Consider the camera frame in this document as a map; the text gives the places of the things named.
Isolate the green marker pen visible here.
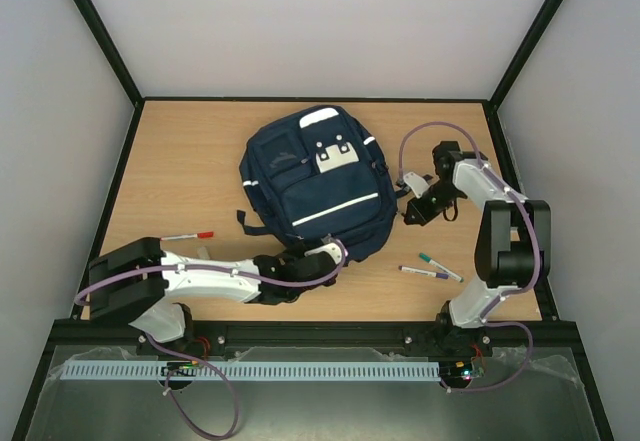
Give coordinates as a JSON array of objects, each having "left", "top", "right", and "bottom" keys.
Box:
[{"left": 419, "top": 253, "right": 464, "bottom": 283}]

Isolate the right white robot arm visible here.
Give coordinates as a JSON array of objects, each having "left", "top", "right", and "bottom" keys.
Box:
[{"left": 403, "top": 141, "right": 551, "bottom": 356}]

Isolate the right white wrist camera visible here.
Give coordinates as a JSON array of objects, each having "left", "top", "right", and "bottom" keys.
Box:
[{"left": 399, "top": 171, "right": 429, "bottom": 198}]

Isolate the purple marker pen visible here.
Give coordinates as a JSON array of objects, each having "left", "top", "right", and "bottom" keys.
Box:
[{"left": 398, "top": 265, "right": 450, "bottom": 279}]

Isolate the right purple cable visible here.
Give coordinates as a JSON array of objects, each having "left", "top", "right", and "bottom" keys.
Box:
[{"left": 397, "top": 120, "right": 544, "bottom": 394}]

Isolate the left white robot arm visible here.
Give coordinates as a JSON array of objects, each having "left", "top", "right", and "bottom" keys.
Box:
[{"left": 74, "top": 237, "right": 347, "bottom": 343}]

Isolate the black aluminium frame rail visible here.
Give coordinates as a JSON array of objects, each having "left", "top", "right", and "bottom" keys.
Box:
[{"left": 49, "top": 319, "right": 581, "bottom": 348}]

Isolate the navy blue student backpack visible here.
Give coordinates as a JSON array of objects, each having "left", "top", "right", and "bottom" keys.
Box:
[{"left": 239, "top": 105, "right": 397, "bottom": 262}]

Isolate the yellow highlighter marker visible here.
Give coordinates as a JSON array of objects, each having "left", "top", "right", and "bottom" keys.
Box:
[{"left": 197, "top": 246, "right": 210, "bottom": 260}]

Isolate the light blue slotted cable duct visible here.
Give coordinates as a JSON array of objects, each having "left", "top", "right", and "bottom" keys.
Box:
[{"left": 60, "top": 360, "right": 441, "bottom": 382}]

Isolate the red pen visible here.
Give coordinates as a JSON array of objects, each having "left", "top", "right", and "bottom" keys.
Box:
[{"left": 159, "top": 231, "right": 215, "bottom": 241}]

